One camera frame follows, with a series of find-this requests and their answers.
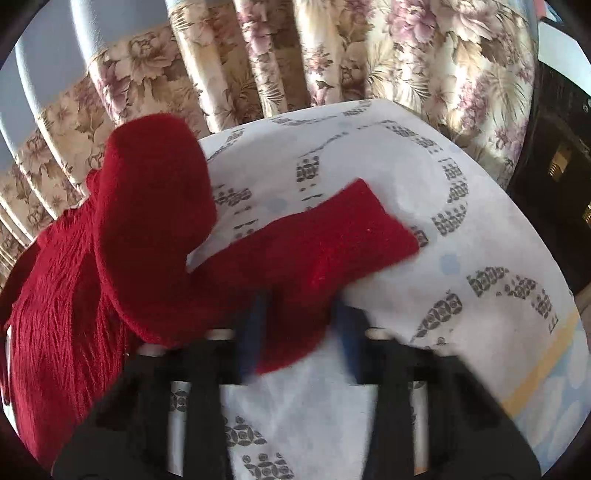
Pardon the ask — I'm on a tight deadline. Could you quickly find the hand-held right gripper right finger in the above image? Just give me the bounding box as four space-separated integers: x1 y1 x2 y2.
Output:
333 300 542 480

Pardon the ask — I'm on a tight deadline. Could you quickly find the red knitted sweater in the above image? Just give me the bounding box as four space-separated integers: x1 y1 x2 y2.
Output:
0 113 422 468

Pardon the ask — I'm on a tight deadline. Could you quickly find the dark wooden furniture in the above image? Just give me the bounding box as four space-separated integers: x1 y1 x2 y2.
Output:
505 60 591 296

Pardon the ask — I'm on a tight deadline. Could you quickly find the white patterned bed sheet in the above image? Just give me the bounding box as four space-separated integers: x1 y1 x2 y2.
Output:
166 98 588 480

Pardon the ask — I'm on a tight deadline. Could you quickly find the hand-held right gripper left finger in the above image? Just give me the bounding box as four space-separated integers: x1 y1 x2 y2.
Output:
53 295 269 480

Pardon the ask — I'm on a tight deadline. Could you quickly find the floral curtain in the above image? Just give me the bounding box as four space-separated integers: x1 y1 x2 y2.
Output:
0 0 542 278

